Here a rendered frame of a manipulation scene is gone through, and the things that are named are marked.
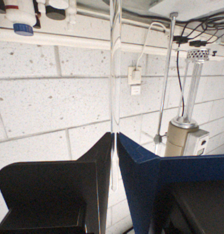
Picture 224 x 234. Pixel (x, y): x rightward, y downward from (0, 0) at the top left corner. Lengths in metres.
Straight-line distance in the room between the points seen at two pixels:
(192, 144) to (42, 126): 0.57
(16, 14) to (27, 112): 0.31
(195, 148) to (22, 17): 0.60
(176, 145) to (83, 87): 0.45
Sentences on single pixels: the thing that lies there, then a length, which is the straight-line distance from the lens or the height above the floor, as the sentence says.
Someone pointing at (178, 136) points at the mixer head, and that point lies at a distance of 0.51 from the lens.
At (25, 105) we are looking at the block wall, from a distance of 0.57.
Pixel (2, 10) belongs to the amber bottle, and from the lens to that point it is 0.39.
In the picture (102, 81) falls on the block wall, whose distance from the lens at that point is 0.61.
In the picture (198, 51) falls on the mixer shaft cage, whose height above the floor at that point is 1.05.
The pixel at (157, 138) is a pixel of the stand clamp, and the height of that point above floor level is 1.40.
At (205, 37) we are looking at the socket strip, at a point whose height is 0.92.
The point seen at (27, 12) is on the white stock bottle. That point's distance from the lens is 0.42.
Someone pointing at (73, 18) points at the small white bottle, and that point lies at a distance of 0.45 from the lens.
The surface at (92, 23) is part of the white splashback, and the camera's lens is 0.57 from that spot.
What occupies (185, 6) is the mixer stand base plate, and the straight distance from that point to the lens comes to 0.57.
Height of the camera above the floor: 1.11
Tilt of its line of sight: 20 degrees up
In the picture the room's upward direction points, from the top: 180 degrees clockwise
